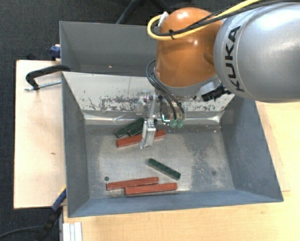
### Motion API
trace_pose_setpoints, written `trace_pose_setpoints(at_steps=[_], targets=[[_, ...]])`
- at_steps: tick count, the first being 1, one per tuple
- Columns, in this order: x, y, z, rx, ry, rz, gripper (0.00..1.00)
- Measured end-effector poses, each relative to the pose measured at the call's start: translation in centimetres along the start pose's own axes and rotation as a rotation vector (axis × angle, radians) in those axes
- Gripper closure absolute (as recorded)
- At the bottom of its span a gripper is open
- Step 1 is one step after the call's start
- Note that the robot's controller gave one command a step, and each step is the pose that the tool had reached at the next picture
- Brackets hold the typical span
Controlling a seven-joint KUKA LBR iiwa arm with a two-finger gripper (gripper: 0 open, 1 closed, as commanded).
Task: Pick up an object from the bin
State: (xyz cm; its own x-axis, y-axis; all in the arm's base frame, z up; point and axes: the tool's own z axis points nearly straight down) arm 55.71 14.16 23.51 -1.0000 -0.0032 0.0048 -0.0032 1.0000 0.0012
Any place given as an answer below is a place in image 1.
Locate grey metal bin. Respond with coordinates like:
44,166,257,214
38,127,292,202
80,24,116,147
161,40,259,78
59,21,284,218

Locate dark green flat block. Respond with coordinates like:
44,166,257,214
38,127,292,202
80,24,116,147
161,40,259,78
114,117,145,139
126,124,144,137
146,158,182,181

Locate red-brown flat block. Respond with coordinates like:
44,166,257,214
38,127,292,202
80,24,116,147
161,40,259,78
105,176,160,191
115,129,167,149
124,182,179,197

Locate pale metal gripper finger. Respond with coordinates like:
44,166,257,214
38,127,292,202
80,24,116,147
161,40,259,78
138,120,150,150
146,119,158,148

